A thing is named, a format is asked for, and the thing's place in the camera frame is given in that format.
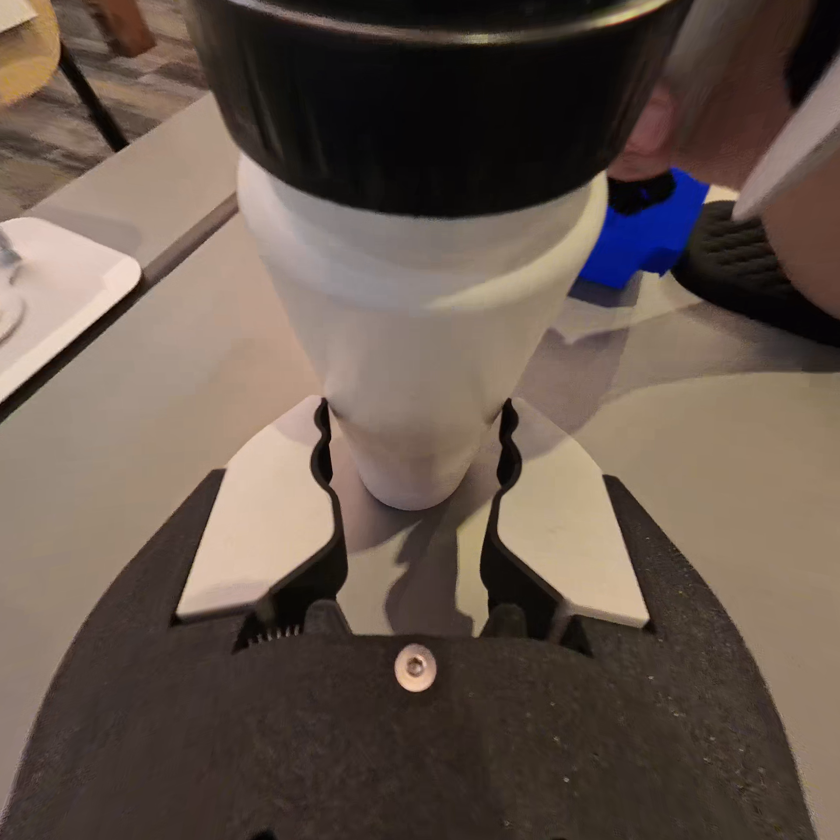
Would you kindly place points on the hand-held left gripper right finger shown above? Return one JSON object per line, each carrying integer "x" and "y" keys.
{"x": 564, "y": 525}

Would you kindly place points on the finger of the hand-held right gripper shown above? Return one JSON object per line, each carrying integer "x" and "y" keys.
{"x": 722, "y": 39}

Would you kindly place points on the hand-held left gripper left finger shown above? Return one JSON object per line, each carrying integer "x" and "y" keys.
{"x": 262, "y": 525}

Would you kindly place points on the blue plastic object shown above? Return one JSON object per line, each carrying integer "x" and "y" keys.
{"x": 630, "y": 243}

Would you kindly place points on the white bottle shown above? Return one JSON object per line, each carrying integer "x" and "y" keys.
{"x": 420, "y": 315}

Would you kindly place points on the black bottle lid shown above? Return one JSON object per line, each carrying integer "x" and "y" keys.
{"x": 426, "y": 111}

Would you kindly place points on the person's right hand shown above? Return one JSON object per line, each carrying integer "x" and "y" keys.
{"x": 695, "y": 154}

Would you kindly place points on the black wrist rest pad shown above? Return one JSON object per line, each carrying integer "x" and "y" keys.
{"x": 735, "y": 262}

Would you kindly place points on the white sign stand base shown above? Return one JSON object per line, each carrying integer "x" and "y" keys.
{"x": 65, "y": 282}

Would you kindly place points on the black stand leg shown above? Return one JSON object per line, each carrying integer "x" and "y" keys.
{"x": 92, "y": 98}

